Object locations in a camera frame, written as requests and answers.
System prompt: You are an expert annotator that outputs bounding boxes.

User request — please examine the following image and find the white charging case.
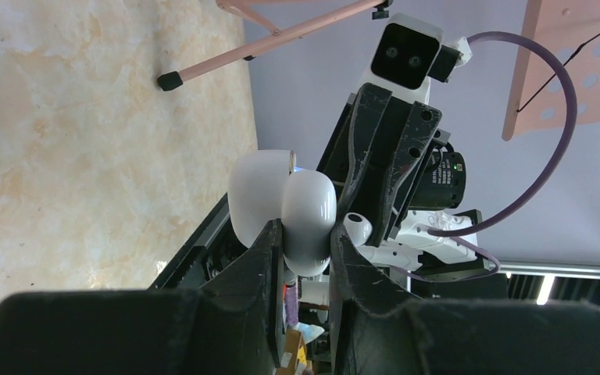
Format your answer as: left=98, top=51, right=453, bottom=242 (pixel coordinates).
left=227, top=150, right=337, bottom=277

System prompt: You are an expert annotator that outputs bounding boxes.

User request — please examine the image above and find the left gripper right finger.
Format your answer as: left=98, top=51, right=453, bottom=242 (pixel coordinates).
left=329, top=224, right=600, bottom=374

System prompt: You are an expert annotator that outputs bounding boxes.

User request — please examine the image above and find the pink perforated music stand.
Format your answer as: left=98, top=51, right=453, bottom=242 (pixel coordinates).
left=157, top=1, right=600, bottom=140

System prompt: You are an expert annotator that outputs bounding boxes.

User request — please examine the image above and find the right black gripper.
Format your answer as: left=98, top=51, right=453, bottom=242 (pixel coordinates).
left=317, top=83, right=466, bottom=246

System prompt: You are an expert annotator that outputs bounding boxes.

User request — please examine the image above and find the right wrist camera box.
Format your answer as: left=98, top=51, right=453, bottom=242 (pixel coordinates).
left=359, top=13, right=473, bottom=105

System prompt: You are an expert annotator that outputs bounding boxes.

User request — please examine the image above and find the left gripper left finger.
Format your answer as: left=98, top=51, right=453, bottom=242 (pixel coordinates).
left=0, top=220, right=284, bottom=374

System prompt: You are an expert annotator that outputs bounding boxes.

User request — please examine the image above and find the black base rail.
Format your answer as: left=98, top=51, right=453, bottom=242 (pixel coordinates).
left=150, top=195, right=246, bottom=290

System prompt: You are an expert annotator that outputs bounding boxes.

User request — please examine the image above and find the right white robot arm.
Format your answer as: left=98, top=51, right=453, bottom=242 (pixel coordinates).
left=318, top=84, right=498, bottom=283

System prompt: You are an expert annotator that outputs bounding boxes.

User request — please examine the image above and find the white earbud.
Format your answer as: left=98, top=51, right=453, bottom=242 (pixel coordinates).
left=343, top=212, right=373, bottom=247

